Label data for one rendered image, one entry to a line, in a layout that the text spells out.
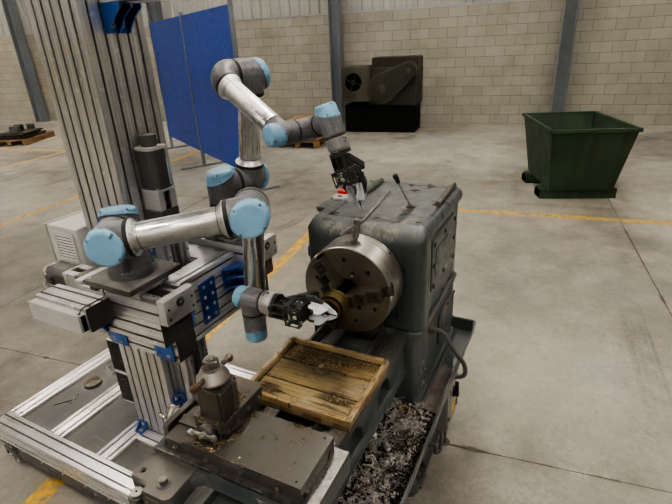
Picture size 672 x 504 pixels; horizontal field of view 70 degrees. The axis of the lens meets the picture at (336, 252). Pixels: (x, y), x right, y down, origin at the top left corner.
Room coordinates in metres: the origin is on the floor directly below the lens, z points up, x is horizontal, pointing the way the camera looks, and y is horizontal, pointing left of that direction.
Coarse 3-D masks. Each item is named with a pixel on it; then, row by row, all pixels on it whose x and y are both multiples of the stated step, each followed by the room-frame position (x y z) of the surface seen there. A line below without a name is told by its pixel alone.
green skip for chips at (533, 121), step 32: (544, 128) 5.47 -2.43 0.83; (576, 128) 6.38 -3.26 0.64; (608, 128) 5.17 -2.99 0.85; (640, 128) 5.10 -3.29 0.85; (544, 160) 5.55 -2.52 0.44; (576, 160) 5.27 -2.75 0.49; (608, 160) 5.23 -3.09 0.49; (544, 192) 5.45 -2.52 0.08; (576, 192) 5.40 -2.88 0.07; (608, 192) 5.35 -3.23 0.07
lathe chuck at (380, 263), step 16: (336, 240) 1.50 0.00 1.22; (352, 240) 1.45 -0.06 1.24; (336, 256) 1.41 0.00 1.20; (352, 256) 1.39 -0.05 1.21; (368, 256) 1.37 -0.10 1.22; (384, 256) 1.41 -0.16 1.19; (352, 272) 1.39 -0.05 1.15; (368, 272) 1.37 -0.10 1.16; (384, 272) 1.35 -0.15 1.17; (320, 288) 1.44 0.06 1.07; (368, 304) 1.36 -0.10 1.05; (384, 304) 1.34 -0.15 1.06; (352, 320) 1.39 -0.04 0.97; (368, 320) 1.36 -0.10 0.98
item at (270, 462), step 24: (192, 408) 1.00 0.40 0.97; (168, 432) 0.94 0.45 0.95; (240, 432) 0.90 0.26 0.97; (264, 432) 0.90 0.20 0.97; (288, 432) 0.89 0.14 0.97; (192, 456) 0.88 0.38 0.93; (216, 456) 0.83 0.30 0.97; (240, 456) 0.83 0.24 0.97; (264, 456) 0.82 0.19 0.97; (288, 456) 0.82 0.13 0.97; (312, 456) 0.82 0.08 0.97; (264, 480) 0.78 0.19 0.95; (288, 480) 0.75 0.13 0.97; (312, 480) 0.78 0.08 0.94
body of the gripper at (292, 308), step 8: (280, 296) 1.33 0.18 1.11; (296, 296) 1.32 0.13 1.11; (272, 304) 1.30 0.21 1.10; (280, 304) 1.30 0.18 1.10; (288, 304) 1.26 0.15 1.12; (296, 304) 1.27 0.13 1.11; (304, 304) 1.26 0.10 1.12; (272, 312) 1.28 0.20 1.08; (280, 312) 1.27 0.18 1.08; (288, 312) 1.25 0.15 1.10; (296, 312) 1.23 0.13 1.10; (304, 312) 1.27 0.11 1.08; (312, 312) 1.29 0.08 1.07; (288, 320) 1.27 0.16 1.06; (296, 320) 1.24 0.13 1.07; (304, 320) 1.25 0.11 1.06; (296, 328) 1.23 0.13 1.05
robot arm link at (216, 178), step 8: (216, 168) 1.92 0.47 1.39; (224, 168) 1.90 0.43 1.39; (232, 168) 1.90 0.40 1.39; (208, 176) 1.86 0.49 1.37; (216, 176) 1.85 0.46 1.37; (224, 176) 1.85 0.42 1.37; (232, 176) 1.88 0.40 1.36; (240, 176) 1.90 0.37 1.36; (208, 184) 1.86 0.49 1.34; (216, 184) 1.84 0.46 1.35; (224, 184) 1.84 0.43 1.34; (232, 184) 1.87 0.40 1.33; (240, 184) 1.89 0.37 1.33; (208, 192) 1.87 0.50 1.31; (216, 192) 1.84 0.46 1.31; (224, 192) 1.84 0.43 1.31; (232, 192) 1.86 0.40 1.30; (216, 200) 1.84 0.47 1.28
